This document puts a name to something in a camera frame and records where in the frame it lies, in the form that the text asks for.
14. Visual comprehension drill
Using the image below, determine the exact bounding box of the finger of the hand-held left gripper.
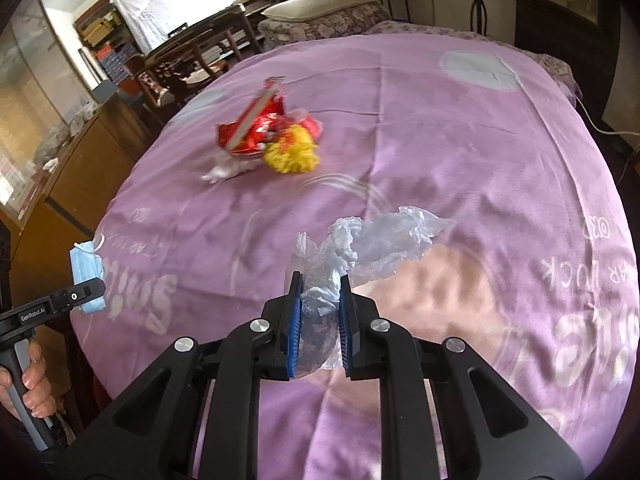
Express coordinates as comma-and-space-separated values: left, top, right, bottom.
49, 278, 107, 315

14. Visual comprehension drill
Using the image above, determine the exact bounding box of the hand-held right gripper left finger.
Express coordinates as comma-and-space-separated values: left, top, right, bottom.
52, 271, 303, 480

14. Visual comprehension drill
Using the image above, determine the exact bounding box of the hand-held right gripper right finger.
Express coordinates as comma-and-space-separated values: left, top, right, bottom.
337, 274, 586, 480

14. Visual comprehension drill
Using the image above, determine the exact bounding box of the blue face mask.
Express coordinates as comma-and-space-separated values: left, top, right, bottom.
70, 240, 108, 315

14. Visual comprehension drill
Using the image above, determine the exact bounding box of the clear plastic bag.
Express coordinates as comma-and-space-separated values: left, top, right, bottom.
287, 205, 457, 378

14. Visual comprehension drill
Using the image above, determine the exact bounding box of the white wrapper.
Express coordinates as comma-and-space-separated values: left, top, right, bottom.
201, 157, 251, 182

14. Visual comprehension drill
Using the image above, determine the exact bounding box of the yellow net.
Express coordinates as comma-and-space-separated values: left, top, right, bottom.
263, 125, 319, 175

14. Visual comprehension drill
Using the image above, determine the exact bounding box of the red plastic wrapper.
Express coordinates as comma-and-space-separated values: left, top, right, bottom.
292, 109, 325, 142

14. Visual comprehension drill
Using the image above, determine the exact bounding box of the red snack bag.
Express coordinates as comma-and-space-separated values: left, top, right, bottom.
216, 80, 296, 161

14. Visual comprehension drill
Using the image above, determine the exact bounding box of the person's left hand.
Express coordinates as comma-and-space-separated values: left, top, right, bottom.
0, 342, 55, 428

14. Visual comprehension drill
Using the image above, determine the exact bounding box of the wooden cabinet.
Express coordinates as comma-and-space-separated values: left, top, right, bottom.
0, 92, 166, 311

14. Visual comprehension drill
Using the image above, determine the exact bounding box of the purple printed blanket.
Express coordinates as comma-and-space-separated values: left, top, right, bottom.
70, 32, 628, 480

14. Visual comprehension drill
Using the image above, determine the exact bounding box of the shelf of boxes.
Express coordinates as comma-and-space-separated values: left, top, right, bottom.
75, 5, 146, 86

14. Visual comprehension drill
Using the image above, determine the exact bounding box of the dark wooden chair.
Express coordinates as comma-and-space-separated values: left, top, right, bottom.
135, 25, 261, 111

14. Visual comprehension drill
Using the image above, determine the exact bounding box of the folded floral quilt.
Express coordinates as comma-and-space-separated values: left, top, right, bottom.
257, 2, 393, 53

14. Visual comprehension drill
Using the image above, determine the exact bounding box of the white dust sheet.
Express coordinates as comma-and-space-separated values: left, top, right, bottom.
114, 0, 281, 43

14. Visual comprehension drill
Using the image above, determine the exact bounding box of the dark wooden table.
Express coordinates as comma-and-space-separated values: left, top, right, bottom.
150, 0, 281, 61

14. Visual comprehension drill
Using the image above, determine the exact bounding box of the cream pillow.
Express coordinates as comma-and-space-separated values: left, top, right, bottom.
261, 0, 378, 23

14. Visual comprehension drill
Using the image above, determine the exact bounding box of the black coat rack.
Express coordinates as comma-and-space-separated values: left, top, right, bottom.
470, 0, 488, 36

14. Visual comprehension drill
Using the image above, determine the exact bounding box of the white cable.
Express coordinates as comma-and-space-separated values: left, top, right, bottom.
575, 90, 640, 136

